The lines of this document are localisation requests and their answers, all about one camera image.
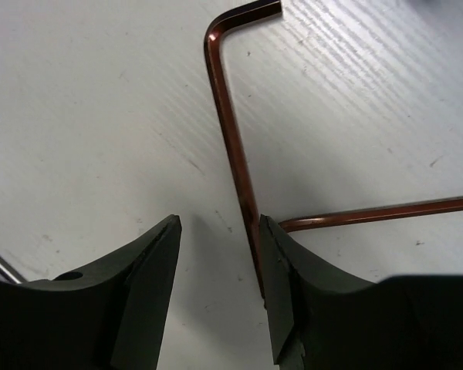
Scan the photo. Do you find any thin long brown hex key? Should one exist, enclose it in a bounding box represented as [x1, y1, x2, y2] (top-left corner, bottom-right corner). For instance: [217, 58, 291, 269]
[279, 197, 463, 233]

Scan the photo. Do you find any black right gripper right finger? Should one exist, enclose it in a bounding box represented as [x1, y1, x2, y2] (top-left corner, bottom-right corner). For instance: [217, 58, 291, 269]
[259, 215, 371, 365]

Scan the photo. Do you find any short brown hex key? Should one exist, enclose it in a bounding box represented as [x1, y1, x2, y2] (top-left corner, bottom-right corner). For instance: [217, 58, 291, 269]
[204, 1, 282, 296]

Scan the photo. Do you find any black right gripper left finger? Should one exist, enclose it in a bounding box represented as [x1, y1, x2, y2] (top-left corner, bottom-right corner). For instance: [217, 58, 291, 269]
[54, 215, 181, 368]

